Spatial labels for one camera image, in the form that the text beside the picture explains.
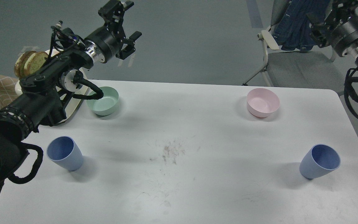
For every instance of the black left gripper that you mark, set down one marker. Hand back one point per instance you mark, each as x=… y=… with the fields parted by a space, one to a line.
x=110 y=39

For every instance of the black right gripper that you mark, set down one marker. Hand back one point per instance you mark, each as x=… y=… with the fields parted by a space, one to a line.
x=339 y=29

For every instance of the blue cup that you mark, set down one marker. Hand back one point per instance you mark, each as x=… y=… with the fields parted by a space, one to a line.
x=319 y=161
x=65 y=153

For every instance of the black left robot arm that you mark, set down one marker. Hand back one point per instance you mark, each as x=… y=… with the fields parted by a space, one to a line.
x=47 y=91

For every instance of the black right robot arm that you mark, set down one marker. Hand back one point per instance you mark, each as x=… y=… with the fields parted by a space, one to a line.
x=351 y=87

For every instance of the blue denim jacket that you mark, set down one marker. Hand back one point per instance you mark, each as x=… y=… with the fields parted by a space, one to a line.
x=291 y=28

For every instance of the grey office chair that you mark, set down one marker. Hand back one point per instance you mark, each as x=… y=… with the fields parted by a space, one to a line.
x=295 y=69

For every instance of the green bowl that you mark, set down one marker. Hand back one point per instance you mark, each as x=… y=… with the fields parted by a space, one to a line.
x=107 y=105

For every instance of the cream toaster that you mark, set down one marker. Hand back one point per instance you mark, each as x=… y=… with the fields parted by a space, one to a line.
x=73 y=103

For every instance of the front bread slice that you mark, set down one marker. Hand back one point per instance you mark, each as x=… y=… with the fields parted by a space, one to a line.
x=34 y=63

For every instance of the bread slice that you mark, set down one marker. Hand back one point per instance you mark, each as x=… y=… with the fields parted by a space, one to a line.
x=34 y=63
x=19 y=65

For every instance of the pink bowl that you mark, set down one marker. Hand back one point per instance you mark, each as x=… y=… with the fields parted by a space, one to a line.
x=262 y=102

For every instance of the back bread slice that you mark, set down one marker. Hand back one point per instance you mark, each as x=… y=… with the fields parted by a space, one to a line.
x=19 y=65

